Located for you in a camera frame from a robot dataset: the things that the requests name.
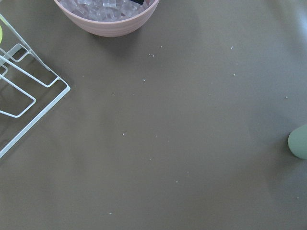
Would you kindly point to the pink bowl with ice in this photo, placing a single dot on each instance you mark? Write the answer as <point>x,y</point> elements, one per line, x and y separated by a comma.
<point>111,29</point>

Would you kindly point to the green plastic cup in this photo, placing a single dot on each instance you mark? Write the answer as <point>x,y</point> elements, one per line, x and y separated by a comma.
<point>297,142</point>

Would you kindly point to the yellow cup on rack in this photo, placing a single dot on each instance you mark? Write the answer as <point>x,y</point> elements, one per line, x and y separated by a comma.
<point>1,34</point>

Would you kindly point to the white wire rack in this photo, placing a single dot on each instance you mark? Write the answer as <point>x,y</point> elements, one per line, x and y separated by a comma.
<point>28,87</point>

